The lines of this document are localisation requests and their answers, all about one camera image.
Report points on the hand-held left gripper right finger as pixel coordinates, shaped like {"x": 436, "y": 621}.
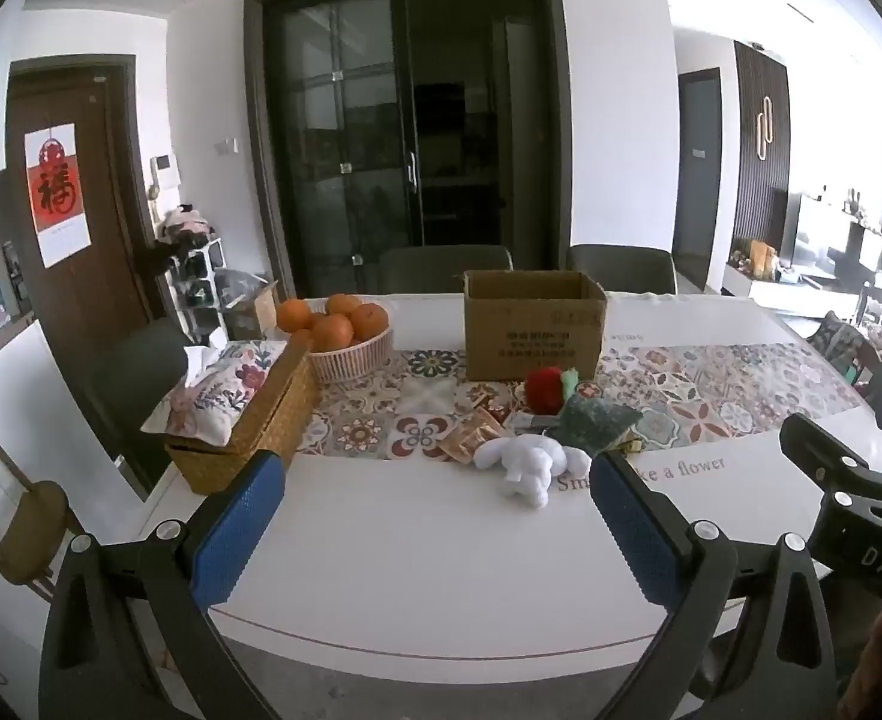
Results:
{"x": 636, "y": 532}

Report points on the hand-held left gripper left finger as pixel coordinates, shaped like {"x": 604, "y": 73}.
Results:
{"x": 238, "y": 532}

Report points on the green soft pouch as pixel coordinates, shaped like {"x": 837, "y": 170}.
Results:
{"x": 591, "y": 424}

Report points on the white plush toy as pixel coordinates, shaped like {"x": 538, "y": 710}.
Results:
{"x": 523, "y": 465}

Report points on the red snack packet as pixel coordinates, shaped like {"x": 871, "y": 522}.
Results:
{"x": 492, "y": 401}

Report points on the brown cardboard box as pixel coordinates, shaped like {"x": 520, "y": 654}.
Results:
{"x": 531, "y": 337}

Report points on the small gold clip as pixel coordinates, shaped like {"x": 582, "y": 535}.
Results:
{"x": 622, "y": 447}

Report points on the woven wicker tissue box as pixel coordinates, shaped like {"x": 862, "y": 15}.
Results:
{"x": 261, "y": 435}

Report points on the chair with patterned cushion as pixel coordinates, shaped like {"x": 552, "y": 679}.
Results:
{"x": 835, "y": 341}

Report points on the patterned table runner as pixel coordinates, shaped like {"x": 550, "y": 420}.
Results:
{"x": 711, "y": 390}

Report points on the floral cloth cover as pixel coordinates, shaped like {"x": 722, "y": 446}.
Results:
{"x": 223, "y": 390}

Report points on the red plush strawberry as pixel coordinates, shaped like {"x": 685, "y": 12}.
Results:
{"x": 544, "y": 390}

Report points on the white low cabinet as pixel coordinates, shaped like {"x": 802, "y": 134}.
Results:
{"x": 748, "y": 286}

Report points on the dark upholstered chair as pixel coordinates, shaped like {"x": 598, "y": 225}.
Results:
{"x": 133, "y": 382}

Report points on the orange snack packet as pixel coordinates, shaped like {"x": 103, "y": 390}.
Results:
{"x": 472, "y": 439}

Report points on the yellow box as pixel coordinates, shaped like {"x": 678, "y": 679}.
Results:
{"x": 762, "y": 259}

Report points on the white ribbed fruit basket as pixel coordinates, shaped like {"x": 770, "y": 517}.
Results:
{"x": 351, "y": 364}

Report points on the wooden chair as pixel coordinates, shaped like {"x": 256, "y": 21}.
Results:
{"x": 25, "y": 525}

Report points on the small open cardboard box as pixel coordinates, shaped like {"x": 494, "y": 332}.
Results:
{"x": 253, "y": 315}

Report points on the orange fruit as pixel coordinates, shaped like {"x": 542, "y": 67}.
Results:
{"x": 332, "y": 331}
{"x": 342, "y": 305}
{"x": 370, "y": 320}
{"x": 293, "y": 315}

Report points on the white shoe rack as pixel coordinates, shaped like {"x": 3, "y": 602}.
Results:
{"x": 197, "y": 277}

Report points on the grey dining chair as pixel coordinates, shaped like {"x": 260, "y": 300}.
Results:
{"x": 621, "y": 268}

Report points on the dark interior door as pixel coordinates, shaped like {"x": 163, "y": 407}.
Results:
{"x": 697, "y": 165}

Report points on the pile of clothes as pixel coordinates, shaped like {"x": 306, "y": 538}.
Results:
{"x": 182, "y": 223}

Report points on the brown wooden door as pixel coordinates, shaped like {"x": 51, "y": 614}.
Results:
{"x": 103, "y": 240}

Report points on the white intercom panel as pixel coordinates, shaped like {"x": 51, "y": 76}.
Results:
{"x": 163, "y": 174}

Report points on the dark glass sliding door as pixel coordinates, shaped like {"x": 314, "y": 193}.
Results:
{"x": 411, "y": 127}

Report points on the dark slatted wall panel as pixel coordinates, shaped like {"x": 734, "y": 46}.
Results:
{"x": 745, "y": 187}

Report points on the gold wall ornament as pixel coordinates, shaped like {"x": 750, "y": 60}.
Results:
{"x": 766, "y": 127}

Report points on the red and white wall poster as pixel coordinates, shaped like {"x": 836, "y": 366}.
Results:
{"x": 57, "y": 195}

